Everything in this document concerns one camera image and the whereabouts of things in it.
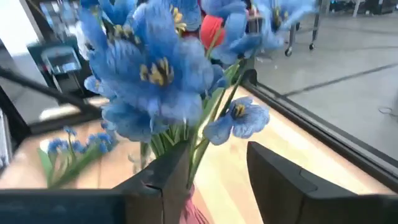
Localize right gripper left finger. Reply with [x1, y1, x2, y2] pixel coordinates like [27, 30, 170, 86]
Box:
[113, 143, 191, 224]

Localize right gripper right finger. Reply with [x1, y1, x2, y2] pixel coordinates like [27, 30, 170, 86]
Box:
[247, 141, 358, 224]

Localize pink glass vase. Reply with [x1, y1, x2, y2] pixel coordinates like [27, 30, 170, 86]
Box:
[178, 183, 214, 224]

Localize clear glass vase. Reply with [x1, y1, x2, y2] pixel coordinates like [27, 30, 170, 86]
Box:
[129, 141, 156, 175]

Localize small-bloom blue flower bunch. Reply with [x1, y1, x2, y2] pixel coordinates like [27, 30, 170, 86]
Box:
[37, 126, 118, 190]

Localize large-bloom blue flower bunch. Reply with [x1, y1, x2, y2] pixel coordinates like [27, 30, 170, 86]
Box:
[77, 0, 317, 190]

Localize red artificial tulip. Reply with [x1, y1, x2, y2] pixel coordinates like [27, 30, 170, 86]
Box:
[200, 14, 226, 50]

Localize metal rolling cart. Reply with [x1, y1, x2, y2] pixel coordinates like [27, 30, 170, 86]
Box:
[284, 0, 323, 57]

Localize black cart with screen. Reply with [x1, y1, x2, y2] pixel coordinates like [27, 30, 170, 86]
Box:
[27, 36, 91, 95]

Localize black table frame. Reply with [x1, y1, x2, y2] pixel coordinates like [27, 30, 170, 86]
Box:
[0, 67, 398, 192]

